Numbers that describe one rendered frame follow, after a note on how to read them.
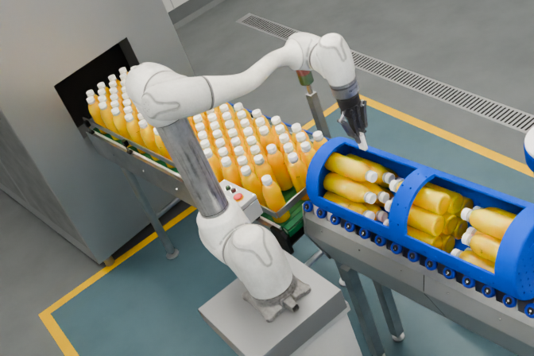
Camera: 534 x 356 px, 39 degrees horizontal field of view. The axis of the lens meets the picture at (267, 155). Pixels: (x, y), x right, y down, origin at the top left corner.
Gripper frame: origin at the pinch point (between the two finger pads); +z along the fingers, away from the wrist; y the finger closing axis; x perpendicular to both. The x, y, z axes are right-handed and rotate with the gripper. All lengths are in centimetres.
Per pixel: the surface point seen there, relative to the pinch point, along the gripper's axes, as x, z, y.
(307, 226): 33, 46, -13
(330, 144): 19.6, 9.6, 1.7
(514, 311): -61, 40, -11
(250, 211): 41, 28, -29
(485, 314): -51, 45, -13
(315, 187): 17.5, 18.1, -12.9
